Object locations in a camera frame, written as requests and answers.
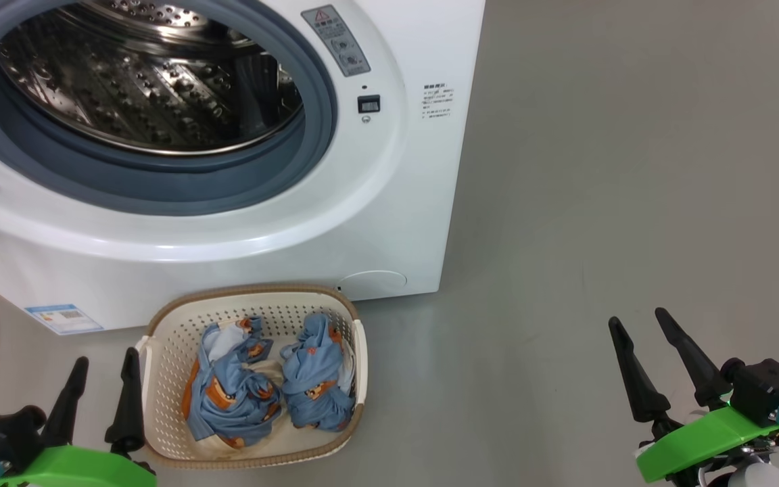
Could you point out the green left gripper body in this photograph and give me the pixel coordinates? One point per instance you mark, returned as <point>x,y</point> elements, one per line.
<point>78,470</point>

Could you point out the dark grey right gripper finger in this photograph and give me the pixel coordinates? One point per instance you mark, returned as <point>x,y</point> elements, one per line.
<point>640,385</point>
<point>697,368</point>

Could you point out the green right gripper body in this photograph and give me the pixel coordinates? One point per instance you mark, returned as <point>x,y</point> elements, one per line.
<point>707,439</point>

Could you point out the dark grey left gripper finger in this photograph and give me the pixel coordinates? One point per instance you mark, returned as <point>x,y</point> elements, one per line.
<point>129,412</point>
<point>68,406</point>

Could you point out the blue bear print garment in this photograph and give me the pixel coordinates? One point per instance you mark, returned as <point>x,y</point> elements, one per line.
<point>315,379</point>
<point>227,399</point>

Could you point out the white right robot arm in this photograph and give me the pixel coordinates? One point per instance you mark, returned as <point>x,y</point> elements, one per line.
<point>754,476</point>

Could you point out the white front-load washing machine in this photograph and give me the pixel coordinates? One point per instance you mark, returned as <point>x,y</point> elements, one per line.
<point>389,203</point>

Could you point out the washing machine drum with laundry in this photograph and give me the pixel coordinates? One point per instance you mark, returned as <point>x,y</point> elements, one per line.
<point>139,88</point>

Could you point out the cream perforated laundry basket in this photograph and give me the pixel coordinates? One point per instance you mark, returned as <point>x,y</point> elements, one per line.
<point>166,352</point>

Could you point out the blue white energy label sticker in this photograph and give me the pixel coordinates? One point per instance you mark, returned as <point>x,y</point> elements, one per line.
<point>65,319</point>

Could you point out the round white filter cover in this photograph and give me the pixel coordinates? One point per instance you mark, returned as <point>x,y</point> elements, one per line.
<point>372,285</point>

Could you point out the grey warning sticker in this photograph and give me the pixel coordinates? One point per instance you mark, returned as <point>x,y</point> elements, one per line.
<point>335,40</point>

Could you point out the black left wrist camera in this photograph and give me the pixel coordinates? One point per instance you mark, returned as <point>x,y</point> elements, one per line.
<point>4,436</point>

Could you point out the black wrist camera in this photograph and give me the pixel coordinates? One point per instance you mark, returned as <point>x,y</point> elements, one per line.
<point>4,436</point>
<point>768,389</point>

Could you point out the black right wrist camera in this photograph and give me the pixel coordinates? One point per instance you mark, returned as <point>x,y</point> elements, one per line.
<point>768,389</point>

